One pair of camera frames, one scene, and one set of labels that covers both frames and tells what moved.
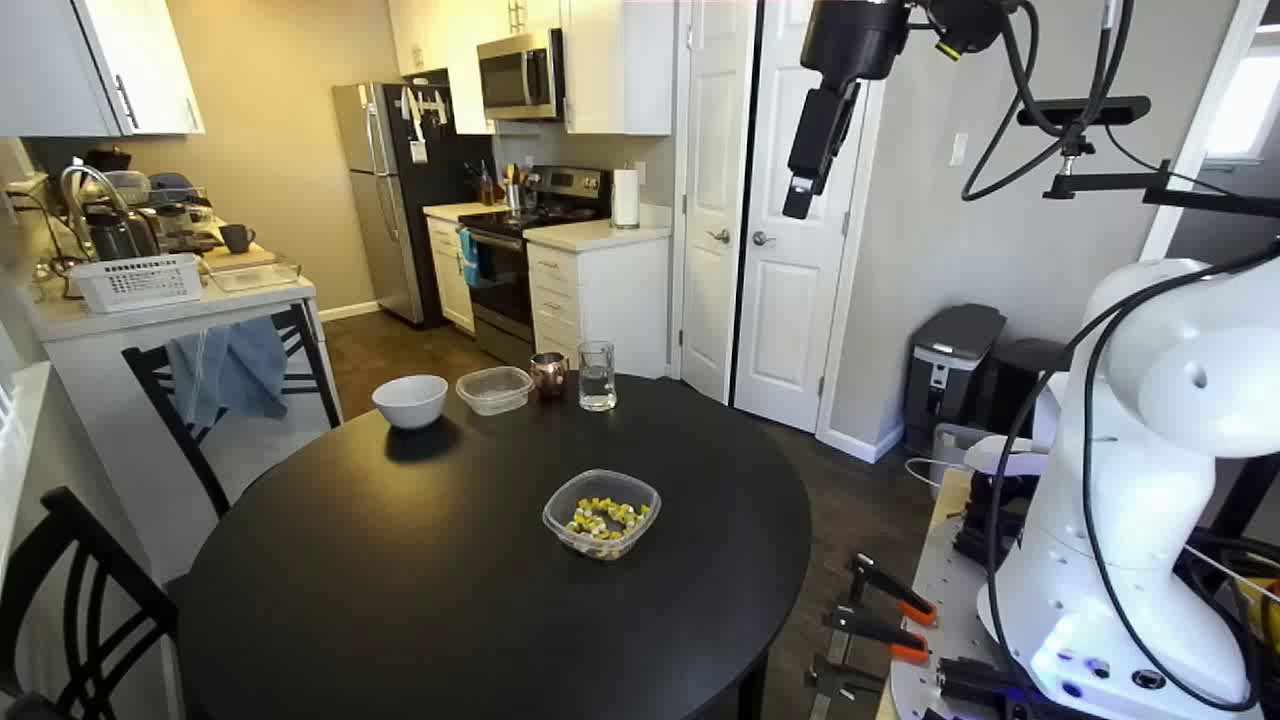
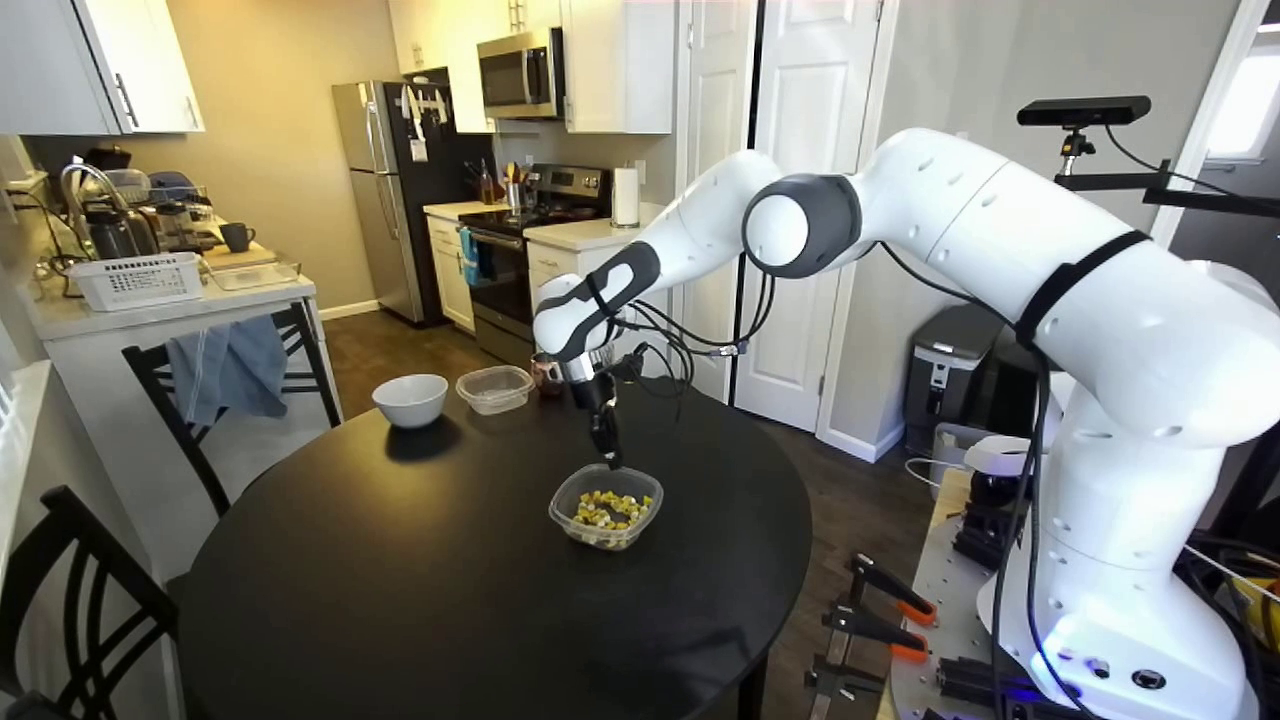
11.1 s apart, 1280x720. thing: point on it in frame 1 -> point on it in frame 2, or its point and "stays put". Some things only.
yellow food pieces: x=608 y=521 stays put
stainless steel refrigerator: x=407 y=142 stays put
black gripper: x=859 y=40 -> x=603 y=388
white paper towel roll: x=626 y=197 stays put
